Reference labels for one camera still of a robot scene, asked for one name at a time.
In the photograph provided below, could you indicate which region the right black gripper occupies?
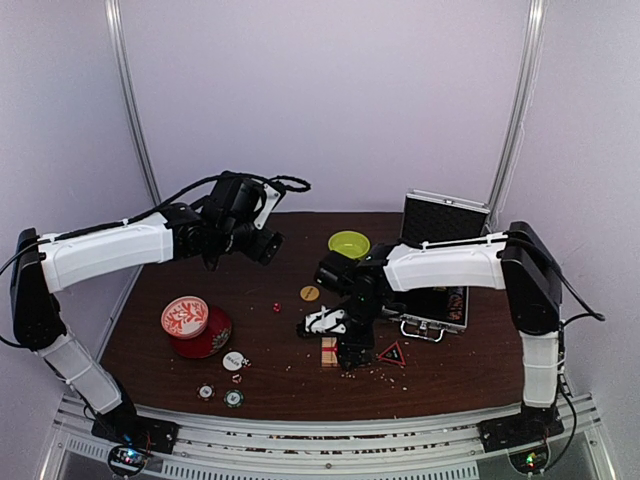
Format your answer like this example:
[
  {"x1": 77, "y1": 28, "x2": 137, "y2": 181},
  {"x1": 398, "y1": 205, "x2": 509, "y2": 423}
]
[{"x1": 336, "y1": 295, "x2": 384, "y2": 371}]

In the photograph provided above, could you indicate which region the red banded card deck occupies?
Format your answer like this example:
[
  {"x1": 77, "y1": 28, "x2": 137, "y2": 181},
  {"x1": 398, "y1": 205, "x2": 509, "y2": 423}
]
[{"x1": 320, "y1": 337, "x2": 339, "y2": 368}]

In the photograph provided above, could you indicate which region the black red triangle card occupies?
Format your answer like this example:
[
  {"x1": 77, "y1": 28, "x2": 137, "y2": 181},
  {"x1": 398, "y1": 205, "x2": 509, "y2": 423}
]
[{"x1": 376, "y1": 341, "x2": 406, "y2": 367}]

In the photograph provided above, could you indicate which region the aluminium poker chip case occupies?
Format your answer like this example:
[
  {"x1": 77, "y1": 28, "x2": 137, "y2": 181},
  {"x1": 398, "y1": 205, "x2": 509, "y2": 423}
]
[{"x1": 384, "y1": 189, "x2": 490, "y2": 343}]

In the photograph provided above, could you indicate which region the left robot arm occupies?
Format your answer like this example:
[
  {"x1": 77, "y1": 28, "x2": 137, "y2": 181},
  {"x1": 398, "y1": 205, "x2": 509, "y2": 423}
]
[{"x1": 4, "y1": 171, "x2": 289, "y2": 444}]

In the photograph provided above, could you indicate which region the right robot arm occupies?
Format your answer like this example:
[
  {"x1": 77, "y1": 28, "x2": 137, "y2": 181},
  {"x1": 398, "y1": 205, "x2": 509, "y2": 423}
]
[{"x1": 297, "y1": 221, "x2": 562, "y2": 442}]

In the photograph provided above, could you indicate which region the yellow round button chip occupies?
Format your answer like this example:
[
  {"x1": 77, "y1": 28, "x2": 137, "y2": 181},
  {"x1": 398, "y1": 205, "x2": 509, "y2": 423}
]
[{"x1": 299, "y1": 285, "x2": 320, "y2": 302}]

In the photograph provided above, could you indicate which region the green plastic bowl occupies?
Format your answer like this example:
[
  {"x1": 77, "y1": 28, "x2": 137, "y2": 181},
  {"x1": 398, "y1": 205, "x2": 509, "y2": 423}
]
[{"x1": 328, "y1": 230, "x2": 371, "y2": 260}]

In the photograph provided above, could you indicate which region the mixed chip stack in case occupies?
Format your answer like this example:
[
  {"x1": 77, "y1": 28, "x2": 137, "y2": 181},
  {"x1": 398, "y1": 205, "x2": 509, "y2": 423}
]
[{"x1": 446, "y1": 287, "x2": 467, "y2": 323}]

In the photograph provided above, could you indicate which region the white dealer button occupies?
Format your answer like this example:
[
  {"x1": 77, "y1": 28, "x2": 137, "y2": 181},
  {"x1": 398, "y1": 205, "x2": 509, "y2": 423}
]
[{"x1": 222, "y1": 351, "x2": 245, "y2": 372}]

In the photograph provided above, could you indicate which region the green poker chip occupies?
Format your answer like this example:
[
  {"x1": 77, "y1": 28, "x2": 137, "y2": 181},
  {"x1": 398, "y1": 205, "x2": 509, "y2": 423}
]
[{"x1": 223, "y1": 389, "x2": 245, "y2": 408}]

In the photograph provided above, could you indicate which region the white red poker chip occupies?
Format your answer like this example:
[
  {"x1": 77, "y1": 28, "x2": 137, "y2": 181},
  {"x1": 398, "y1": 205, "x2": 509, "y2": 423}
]
[{"x1": 197, "y1": 383, "x2": 216, "y2": 401}]

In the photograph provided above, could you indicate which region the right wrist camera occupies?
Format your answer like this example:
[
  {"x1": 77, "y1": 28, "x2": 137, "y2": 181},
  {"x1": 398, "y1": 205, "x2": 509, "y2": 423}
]
[{"x1": 296, "y1": 306, "x2": 347, "y2": 338}]

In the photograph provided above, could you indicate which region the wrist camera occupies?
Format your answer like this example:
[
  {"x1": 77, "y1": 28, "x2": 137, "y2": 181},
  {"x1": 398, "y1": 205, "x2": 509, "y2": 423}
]
[
  {"x1": 296, "y1": 306, "x2": 347, "y2": 338},
  {"x1": 253, "y1": 183, "x2": 284, "y2": 230}
]

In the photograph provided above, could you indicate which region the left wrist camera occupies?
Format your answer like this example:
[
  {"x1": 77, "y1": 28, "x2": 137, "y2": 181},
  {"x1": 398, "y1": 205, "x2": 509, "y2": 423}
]
[{"x1": 253, "y1": 183, "x2": 284, "y2": 230}]

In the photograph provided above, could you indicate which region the aluminium front rail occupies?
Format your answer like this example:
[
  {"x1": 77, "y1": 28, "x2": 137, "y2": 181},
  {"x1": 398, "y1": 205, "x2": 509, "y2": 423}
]
[{"x1": 35, "y1": 395, "x2": 621, "y2": 479}]

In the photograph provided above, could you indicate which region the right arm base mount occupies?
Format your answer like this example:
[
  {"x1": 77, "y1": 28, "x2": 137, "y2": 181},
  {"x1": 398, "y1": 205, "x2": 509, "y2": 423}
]
[{"x1": 477, "y1": 413, "x2": 565, "y2": 453}]

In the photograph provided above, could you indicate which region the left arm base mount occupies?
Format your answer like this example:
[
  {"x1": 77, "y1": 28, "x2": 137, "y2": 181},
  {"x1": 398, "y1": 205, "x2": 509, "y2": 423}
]
[{"x1": 91, "y1": 415, "x2": 179, "y2": 454}]

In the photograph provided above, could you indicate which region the left aluminium frame post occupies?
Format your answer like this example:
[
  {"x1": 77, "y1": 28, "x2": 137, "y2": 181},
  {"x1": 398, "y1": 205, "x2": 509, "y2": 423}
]
[{"x1": 104, "y1": 0, "x2": 162, "y2": 206}]

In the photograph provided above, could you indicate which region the aluminium frame post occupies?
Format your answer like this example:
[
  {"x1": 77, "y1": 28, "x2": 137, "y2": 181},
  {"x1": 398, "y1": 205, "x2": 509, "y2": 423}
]
[
  {"x1": 104, "y1": 0, "x2": 162, "y2": 206},
  {"x1": 488, "y1": 0, "x2": 548, "y2": 225}
]

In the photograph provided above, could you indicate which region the right aluminium frame post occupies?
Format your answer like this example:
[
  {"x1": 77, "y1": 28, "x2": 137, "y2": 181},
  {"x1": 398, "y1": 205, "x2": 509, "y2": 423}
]
[{"x1": 488, "y1": 0, "x2": 548, "y2": 225}]

